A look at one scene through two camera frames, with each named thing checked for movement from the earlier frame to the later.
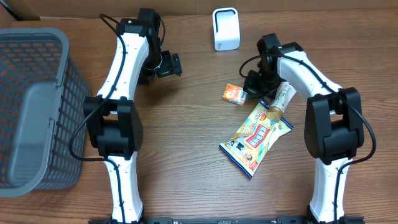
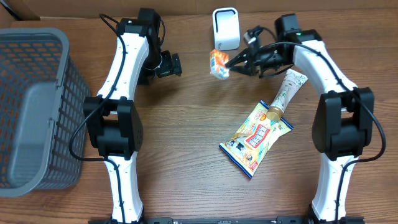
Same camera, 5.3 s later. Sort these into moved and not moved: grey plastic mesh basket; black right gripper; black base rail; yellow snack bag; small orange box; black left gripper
Moved: black right gripper; small orange box
Not moved: yellow snack bag; grey plastic mesh basket; black left gripper; black base rail
